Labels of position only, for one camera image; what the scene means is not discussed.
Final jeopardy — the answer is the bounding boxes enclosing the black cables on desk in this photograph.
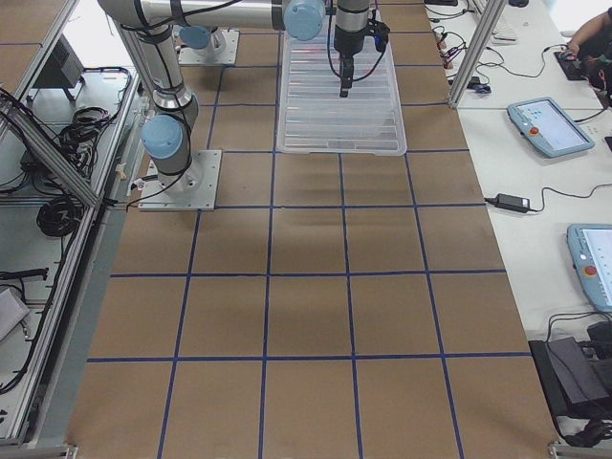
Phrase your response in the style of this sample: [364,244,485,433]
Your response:
[425,0,612,214]

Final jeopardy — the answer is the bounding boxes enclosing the blue teach pendant near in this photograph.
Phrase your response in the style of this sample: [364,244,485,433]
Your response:
[566,224,611,313]

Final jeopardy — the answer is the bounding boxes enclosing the aluminium frame post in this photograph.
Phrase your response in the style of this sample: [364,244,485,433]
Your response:
[448,0,505,109]

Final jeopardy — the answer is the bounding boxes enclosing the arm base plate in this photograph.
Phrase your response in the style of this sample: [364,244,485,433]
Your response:
[178,26,240,67]
[137,150,222,211]

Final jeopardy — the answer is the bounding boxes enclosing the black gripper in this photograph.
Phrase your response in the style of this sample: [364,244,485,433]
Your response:
[334,0,370,98]

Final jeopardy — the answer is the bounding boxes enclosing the black power adapter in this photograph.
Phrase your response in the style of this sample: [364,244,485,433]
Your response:
[493,193,531,213]

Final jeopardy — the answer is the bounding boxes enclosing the clear plastic box lid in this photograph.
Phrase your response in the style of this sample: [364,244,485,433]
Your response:
[275,33,408,157]

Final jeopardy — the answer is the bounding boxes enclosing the blue teach pendant far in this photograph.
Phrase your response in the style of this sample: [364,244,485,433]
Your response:
[507,97,595,158]

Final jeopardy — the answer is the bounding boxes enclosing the blue teach pendant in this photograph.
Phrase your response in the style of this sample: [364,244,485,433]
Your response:
[507,97,595,158]
[566,224,611,313]

